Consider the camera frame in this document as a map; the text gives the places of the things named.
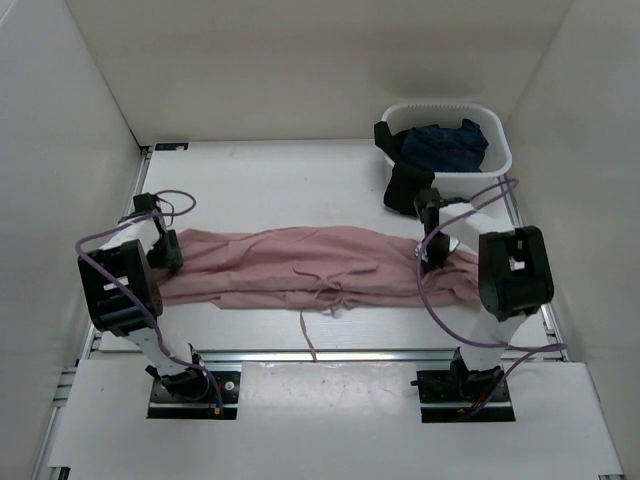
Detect pink drawstring trousers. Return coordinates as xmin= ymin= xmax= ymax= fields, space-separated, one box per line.
xmin=154 ymin=225 xmax=482 ymax=362

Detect aluminium table frame rail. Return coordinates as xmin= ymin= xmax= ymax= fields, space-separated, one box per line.
xmin=29 ymin=142 xmax=626 ymax=480

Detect blue denim jeans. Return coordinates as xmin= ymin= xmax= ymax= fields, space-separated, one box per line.
xmin=402 ymin=119 xmax=489 ymax=173

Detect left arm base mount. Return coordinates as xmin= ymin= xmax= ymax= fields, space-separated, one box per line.
xmin=145 ymin=366 xmax=241 ymax=420

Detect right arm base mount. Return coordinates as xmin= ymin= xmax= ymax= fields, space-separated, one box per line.
xmin=410 ymin=358 xmax=516 ymax=424

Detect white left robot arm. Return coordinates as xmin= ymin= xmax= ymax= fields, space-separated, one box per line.
xmin=75 ymin=190 xmax=211 ymax=400

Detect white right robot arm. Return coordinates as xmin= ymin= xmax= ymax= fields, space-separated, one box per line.
xmin=414 ymin=188 xmax=554 ymax=400

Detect white plastic basket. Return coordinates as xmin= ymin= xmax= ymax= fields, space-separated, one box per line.
xmin=373 ymin=100 xmax=512 ymax=197

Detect black garment in basket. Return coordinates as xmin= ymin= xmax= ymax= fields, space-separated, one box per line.
xmin=373 ymin=121 xmax=435 ymax=218

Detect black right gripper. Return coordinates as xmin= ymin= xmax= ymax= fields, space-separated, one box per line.
xmin=415 ymin=231 xmax=461 ymax=274

